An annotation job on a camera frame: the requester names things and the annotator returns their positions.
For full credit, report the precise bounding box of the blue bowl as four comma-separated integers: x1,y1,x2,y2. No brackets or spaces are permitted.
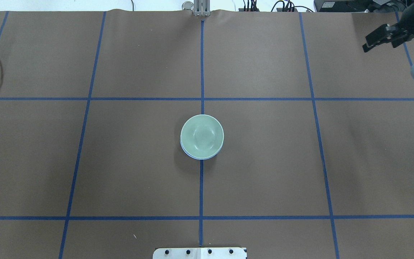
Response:
179,139,225,160

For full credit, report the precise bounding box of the green bowl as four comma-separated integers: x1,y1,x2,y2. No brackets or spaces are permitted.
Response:
180,114,225,140

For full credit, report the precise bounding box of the aluminium frame post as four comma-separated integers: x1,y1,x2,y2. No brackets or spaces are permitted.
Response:
193,0,211,17

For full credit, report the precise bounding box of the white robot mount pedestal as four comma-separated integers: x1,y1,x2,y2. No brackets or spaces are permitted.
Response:
152,247,248,259

